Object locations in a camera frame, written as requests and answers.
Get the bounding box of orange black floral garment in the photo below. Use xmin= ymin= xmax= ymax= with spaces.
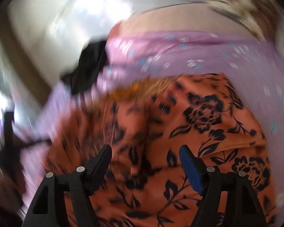
xmin=43 ymin=74 xmax=276 ymax=226

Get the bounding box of purple floral bed sheet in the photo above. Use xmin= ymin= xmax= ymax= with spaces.
xmin=18 ymin=31 xmax=284 ymax=211

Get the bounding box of black crumpled garment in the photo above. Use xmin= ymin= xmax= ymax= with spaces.
xmin=60 ymin=40 xmax=108 ymax=96

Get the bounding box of pink checkered mattress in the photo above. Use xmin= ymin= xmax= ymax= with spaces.
xmin=108 ymin=3 xmax=253 ymax=39

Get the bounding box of cream brown floral blanket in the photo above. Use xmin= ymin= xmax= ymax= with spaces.
xmin=205 ymin=0 xmax=265 ymax=40

